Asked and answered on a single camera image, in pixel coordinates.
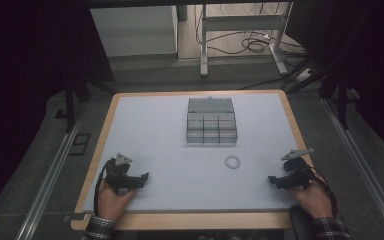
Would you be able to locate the white metal table frame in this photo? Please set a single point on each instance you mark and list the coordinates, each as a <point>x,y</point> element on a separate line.
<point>240,22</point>

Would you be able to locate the person's right hand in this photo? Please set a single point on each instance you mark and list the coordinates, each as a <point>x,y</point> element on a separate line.
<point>313,200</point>

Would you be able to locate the clear plastic compartment box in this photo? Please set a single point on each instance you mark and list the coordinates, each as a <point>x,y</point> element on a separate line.
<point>211,125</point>

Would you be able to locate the person's left hand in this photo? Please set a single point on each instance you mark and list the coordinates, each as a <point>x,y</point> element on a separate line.
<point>113,201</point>

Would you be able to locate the black stand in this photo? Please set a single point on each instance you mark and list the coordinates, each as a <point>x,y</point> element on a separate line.
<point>70,106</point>
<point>341,100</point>

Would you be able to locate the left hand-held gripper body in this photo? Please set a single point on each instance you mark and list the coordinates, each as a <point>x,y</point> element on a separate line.
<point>121,178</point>

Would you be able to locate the aluminium floor rail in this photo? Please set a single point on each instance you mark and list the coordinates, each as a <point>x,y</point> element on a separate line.
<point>51,180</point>
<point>363,163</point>

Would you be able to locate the white table mat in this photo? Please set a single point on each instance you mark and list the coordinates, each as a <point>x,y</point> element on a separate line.
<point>180,180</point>

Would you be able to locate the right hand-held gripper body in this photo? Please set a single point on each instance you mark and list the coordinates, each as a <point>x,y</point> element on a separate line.
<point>295,175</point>

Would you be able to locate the wooden table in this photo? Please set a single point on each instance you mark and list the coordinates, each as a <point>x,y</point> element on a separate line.
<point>186,221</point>

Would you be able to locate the white power strip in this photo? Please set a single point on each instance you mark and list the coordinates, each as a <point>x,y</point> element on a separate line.
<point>303,75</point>

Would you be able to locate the white cabinet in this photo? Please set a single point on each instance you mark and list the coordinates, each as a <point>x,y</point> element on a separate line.
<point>136,31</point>

